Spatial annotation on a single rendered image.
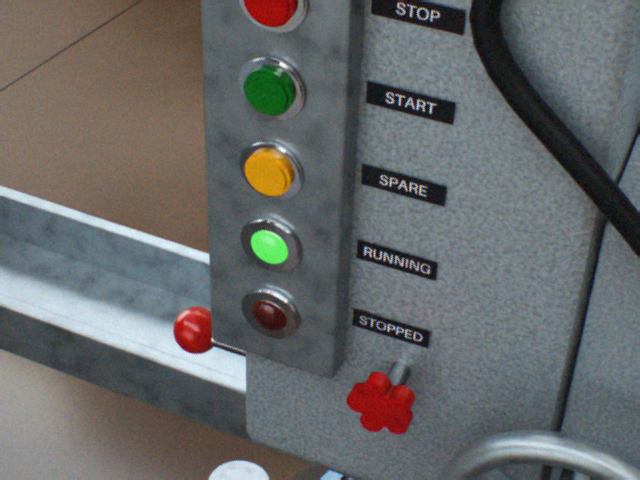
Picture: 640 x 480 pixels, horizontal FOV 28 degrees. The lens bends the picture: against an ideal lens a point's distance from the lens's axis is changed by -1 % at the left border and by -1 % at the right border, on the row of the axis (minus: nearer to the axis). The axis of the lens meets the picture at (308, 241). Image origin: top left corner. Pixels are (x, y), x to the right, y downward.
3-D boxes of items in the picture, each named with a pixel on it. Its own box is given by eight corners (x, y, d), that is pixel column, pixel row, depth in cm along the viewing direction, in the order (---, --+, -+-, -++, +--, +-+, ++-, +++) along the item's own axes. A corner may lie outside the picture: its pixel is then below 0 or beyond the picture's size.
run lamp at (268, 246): (296, 259, 72) (296, 226, 71) (285, 274, 71) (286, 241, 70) (256, 247, 73) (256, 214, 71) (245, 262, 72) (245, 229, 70)
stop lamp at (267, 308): (294, 326, 75) (295, 295, 74) (284, 341, 74) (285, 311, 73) (256, 314, 76) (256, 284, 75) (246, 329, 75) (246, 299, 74)
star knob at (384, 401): (429, 395, 77) (434, 349, 74) (404, 446, 74) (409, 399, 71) (370, 377, 78) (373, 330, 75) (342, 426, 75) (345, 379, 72)
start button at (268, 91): (298, 112, 65) (299, 68, 64) (289, 123, 65) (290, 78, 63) (251, 100, 66) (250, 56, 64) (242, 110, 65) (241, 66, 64)
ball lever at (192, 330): (288, 358, 88) (288, 323, 85) (268, 389, 85) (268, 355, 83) (187, 325, 90) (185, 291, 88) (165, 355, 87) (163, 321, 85)
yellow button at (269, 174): (296, 192, 69) (297, 152, 67) (288, 203, 68) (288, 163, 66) (251, 180, 69) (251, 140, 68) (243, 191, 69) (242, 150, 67)
